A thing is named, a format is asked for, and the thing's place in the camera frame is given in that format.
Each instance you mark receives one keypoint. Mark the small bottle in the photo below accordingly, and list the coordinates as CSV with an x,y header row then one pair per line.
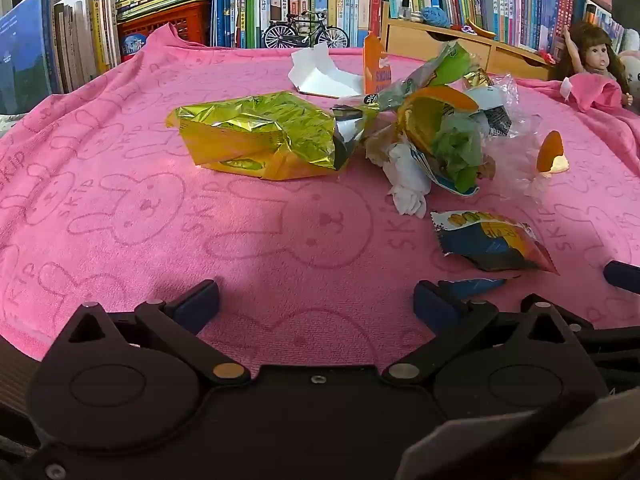
x,y
405,7

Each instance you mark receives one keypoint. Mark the clear plastic bag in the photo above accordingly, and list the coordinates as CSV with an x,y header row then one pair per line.
x,y
522,105

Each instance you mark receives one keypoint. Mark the miniature black bicycle model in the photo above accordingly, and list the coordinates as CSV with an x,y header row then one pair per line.
x,y
305,32

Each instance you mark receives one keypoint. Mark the brown haired doll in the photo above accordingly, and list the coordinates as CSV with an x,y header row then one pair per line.
x,y
595,55

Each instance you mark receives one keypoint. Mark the gold foil snack bag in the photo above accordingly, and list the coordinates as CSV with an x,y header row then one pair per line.
x,y
250,130

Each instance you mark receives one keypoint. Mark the blue yarn ball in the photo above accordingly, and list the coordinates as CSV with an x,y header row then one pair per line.
x,y
435,16

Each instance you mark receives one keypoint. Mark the row of small thin books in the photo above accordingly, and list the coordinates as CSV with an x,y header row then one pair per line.
x,y
605,22

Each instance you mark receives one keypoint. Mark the row of blue green books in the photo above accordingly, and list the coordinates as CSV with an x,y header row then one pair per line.
x,y
510,0

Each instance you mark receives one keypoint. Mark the small red flower ornament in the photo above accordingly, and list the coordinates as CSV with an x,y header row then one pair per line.
x,y
547,57

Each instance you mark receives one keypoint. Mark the orange white paper carton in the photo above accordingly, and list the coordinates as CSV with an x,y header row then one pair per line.
x,y
325,77

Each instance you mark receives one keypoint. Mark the blue orange snack packet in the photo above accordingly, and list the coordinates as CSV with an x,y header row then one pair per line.
x,y
490,242

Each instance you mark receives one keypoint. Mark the red plastic crate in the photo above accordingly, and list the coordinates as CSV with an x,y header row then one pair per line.
x,y
170,22

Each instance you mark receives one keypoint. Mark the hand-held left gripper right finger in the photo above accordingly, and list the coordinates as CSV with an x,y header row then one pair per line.
x,y
435,307

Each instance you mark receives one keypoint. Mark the small gold wrapper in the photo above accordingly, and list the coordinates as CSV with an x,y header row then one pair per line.
x,y
477,79

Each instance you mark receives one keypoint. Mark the green snack wrapper black label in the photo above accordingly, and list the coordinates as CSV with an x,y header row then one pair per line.
x,y
450,62

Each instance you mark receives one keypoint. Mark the yellow curved dish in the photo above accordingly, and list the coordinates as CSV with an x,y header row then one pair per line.
x,y
481,30

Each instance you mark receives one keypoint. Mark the pink bunny printed blanket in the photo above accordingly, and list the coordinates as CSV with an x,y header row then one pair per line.
x,y
150,200

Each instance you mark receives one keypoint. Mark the crumpled green plastic bag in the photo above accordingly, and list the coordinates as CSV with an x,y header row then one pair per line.
x,y
457,145

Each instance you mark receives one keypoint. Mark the wooden drawer organizer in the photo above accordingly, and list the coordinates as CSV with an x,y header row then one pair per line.
x,y
450,42

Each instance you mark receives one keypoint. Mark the white bunny plush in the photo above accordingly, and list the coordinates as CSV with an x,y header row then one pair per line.
x,y
632,77

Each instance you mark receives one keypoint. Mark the row of worn books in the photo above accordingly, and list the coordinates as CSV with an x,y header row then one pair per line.
x,y
30,50

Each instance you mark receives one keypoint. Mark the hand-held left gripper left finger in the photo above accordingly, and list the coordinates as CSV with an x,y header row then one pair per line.
x,y
200,305

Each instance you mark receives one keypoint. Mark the blue wrapper scrap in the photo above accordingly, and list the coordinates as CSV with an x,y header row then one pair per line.
x,y
475,287

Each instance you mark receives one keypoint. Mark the white black wrapper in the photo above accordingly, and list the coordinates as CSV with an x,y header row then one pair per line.
x,y
492,110

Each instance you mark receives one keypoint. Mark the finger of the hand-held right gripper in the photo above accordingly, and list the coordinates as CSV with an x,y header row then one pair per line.
x,y
615,337
622,275

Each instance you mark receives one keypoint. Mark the crumpled white tissue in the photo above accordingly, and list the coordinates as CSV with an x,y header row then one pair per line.
x,y
407,180

